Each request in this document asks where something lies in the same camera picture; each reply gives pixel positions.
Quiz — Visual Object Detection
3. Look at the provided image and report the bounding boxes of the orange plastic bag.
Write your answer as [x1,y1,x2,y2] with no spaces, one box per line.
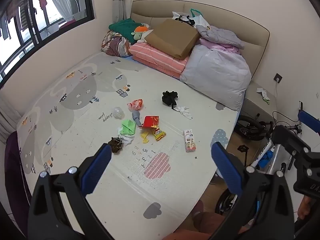
[127,99,144,111]

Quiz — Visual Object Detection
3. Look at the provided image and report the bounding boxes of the grey nightstand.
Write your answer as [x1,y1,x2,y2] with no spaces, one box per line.
[241,81,278,130]

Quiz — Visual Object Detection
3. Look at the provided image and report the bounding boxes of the green plush toy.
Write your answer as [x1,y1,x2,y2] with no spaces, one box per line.
[134,24,154,43]

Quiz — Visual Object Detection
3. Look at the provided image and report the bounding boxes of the lavender quilt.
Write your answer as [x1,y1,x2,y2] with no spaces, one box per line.
[196,25,245,50]

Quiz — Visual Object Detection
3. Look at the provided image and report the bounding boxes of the white bag with green handle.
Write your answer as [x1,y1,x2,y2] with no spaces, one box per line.
[172,9,210,28]

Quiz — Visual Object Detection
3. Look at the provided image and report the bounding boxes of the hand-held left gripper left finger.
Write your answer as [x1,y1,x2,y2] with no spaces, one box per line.
[27,143,118,240]

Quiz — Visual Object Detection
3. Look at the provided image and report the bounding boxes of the person's leg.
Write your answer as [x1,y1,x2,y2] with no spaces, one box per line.
[162,202,227,240]

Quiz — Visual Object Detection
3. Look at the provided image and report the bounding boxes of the white plastic wrapped bedding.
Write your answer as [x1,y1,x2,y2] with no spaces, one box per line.
[180,44,252,111]

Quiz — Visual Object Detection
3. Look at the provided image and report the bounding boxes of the black cloth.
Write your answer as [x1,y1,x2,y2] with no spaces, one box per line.
[162,90,179,110]

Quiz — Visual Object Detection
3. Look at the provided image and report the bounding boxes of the white drink carton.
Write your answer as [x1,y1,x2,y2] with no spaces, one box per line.
[183,129,197,152]

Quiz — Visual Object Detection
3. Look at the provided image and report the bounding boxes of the grey cloth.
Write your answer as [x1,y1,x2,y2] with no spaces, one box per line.
[132,110,142,127]

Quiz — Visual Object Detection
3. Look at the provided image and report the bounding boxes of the paper scraps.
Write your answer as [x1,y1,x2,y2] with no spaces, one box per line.
[257,88,270,105]

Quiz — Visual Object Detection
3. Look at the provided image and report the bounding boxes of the clear plastic wrap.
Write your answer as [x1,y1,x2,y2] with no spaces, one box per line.
[112,107,125,119]

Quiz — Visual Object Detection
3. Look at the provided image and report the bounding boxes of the white and blue bicycle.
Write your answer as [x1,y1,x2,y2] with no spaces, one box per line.
[215,101,304,222]

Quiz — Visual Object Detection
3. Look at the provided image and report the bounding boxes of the pink cloth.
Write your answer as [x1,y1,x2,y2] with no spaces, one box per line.
[199,38,242,54]

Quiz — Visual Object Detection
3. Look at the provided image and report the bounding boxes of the person's right hand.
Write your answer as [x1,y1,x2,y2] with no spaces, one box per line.
[297,195,316,221]

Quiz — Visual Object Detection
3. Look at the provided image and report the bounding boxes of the black balance bike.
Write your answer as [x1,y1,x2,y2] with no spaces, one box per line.
[234,115,275,141]

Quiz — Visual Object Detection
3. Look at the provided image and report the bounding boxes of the purple cloth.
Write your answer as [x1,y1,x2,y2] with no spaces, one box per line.
[4,131,32,238]

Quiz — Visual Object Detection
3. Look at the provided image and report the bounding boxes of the crumpled brown wrapper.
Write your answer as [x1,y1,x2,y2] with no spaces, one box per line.
[108,137,124,154]

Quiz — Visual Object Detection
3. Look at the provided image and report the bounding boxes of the red snack packet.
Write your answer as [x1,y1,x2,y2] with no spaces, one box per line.
[137,115,160,130]

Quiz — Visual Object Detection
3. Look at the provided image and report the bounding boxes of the green plastic bag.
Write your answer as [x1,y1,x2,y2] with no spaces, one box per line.
[117,119,137,137]

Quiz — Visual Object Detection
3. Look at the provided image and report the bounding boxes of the white crumpled glove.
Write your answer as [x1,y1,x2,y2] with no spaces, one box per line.
[174,106,193,120]

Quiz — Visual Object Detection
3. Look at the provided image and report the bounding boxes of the window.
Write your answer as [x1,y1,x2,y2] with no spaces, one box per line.
[0,0,95,85]

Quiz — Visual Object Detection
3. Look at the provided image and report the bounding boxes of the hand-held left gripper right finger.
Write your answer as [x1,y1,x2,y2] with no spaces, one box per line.
[207,142,298,240]

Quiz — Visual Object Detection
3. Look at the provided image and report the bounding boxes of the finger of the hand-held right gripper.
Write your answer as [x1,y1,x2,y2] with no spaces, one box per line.
[297,110,320,130]

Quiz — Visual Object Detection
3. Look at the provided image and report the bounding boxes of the black cable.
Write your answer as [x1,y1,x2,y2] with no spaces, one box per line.
[272,80,300,123]

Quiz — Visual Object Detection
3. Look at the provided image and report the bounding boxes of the pink striped quilt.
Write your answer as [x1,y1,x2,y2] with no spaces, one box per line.
[129,41,190,79]

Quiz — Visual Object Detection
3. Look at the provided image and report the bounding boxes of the printed play mat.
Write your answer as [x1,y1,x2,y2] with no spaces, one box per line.
[16,52,240,238]

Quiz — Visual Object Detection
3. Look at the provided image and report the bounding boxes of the striped cloth bundle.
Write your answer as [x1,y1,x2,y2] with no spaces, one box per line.
[101,30,133,57]

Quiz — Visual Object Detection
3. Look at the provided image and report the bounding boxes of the yellow snack packet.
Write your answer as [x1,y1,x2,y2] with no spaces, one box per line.
[153,128,166,141]

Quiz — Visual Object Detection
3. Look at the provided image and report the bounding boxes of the beige headboard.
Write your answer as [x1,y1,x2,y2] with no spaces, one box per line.
[130,0,271,85]

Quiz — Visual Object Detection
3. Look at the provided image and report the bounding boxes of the green blanket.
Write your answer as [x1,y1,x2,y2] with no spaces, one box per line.
[109,19,145,44]

